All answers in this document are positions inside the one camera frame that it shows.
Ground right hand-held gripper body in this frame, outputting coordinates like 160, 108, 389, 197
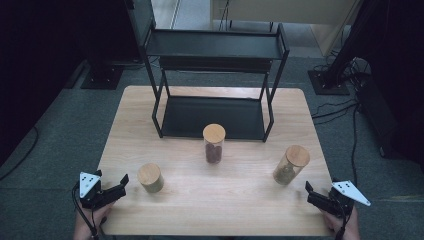
327, 179, 372, 218

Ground right hand-held gripper cable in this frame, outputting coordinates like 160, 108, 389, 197
334, 199, 352, 240

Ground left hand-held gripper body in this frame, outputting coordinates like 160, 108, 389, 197
78, 169, 115, 210

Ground tangle of black cables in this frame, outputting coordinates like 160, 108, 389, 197
313, 49, 373, 88

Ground person's left hand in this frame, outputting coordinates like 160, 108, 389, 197
73, 199, 116, 240

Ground black square stand base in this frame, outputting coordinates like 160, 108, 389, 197
307, 68, 352, 97
79, 62, 125, 91

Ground short glass jar wooden lid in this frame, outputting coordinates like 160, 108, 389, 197
136, 162, 165, 195

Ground black metal shelf rack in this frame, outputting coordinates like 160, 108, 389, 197
141, 22, 291, 144

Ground hand-held gripper cable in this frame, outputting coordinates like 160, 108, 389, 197
71, 182, 101, 240
334, 199, 352, 240

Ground tall jar brown contents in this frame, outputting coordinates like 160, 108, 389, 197
272, 144, 311, 187

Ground black upright panel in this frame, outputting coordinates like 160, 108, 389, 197
124, 0, 157, 48

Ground beige cabinet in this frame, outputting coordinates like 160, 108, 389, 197
209, 0, 363, 57

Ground long black floor cable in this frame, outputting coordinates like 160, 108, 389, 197
350, 105, 360, 188

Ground black floor cable pair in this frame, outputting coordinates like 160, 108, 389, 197
310, 99, 360, 126

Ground person's right hand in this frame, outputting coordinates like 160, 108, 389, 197
320, 205, 362, 240

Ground left hand-held gripper cable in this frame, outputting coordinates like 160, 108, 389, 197
71, 182, 101, 240

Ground tall jar dark red contents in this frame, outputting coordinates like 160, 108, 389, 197
202, 123, 227, 165

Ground black box on floor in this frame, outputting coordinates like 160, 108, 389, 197
355, 81, 399, 158

